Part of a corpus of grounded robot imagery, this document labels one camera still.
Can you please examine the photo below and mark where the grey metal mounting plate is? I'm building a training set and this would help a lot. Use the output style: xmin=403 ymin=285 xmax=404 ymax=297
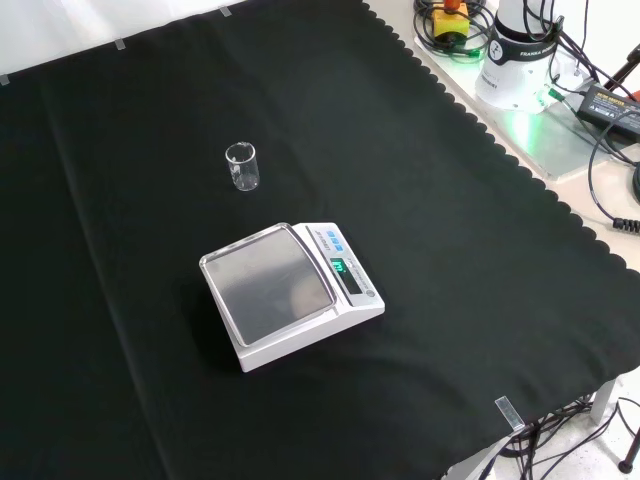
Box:
xmin=413 ymin=32 xmax=640 ymax=182

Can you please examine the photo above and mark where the yellow stop button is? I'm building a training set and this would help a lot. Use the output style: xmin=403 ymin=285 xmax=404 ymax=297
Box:
xmin=432 ymin=0 xmax=471 ymax=41

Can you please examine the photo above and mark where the black cable with ferrite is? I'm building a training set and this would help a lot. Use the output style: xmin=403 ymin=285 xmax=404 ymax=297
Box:
xmin=586 ymin=119 xmax=640 ymax=232

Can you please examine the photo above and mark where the black floor cable bundle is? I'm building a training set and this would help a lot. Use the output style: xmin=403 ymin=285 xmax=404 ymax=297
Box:
xmin=492 ymin=394 xmax=640 ymax=480

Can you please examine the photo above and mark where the black cloth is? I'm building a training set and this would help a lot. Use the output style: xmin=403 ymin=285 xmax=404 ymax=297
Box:
xmin=0 ymin=0 xmax=640 ymax=480

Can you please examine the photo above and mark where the grey table leg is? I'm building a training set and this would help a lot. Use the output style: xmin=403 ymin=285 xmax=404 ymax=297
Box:
xmin=588 ymin=377 xmax=618 ymax=427

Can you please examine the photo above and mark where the black tripod with red clamp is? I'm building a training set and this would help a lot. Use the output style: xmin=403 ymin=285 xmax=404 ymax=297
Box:
xmin=597 ymin=41 xmax=640 ymax=104

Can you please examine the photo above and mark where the black power adapter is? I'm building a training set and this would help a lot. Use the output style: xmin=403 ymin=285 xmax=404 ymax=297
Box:
xmin=576 ymin=83 xmax=640 ymax=142

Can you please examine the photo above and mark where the black tripod leg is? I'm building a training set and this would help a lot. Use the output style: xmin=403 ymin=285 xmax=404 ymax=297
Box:
xmin=617 ymin=397 xmax=640 ymax=474

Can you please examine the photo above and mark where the small clear glass beaker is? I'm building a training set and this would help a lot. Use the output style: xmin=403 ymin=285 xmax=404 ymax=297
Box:
xmin=224 ymin=142 xmax=262 ymax=193

